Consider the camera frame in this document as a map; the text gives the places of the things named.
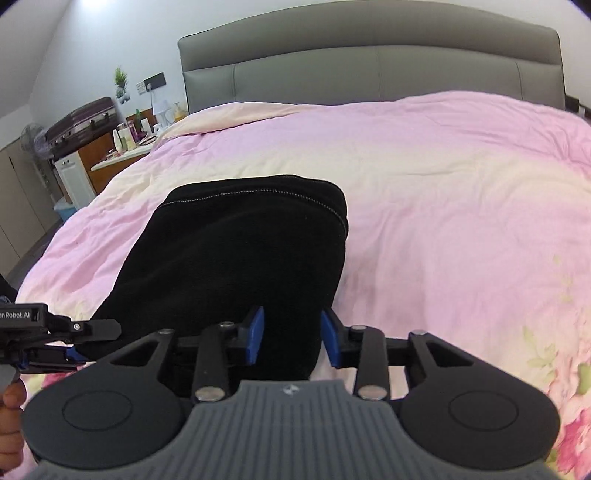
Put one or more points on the person's left hand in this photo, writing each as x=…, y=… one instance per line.
x=11, y=415

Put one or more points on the white table lamp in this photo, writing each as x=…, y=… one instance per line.
x=163, y=113

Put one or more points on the beige low cabinets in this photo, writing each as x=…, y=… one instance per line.
x=21, y=207

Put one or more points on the grey standing fan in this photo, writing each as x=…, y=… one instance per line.
x=33, y=141

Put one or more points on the small green wall plant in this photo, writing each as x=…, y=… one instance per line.
x=121, y=83

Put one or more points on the pink floral blanket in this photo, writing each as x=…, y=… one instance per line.
x=438, y=207

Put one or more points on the wooden nightstand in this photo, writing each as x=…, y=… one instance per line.
x=104, y=166

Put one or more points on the black wall switch panel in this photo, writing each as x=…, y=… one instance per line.
x=155, y=81

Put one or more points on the white small cabinet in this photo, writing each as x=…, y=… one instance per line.
x=74, y=180

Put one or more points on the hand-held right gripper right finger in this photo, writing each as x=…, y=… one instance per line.
x=330, y=337

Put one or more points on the dark striped suitcase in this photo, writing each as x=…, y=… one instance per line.
x=83, y=122

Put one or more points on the group of toiletry bottles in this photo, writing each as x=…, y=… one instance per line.
x=131, y=136

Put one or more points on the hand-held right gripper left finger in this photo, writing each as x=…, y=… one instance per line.
x=255, y=334

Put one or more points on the yellow container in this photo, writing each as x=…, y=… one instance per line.
x=180, y=112

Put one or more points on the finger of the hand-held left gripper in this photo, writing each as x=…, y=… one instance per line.
x=55, y=357
x=92, y=330

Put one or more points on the grey padded headboard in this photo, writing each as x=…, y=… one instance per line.
x=369, y=55

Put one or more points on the blue plastic bin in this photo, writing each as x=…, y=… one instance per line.
x=64, y=208

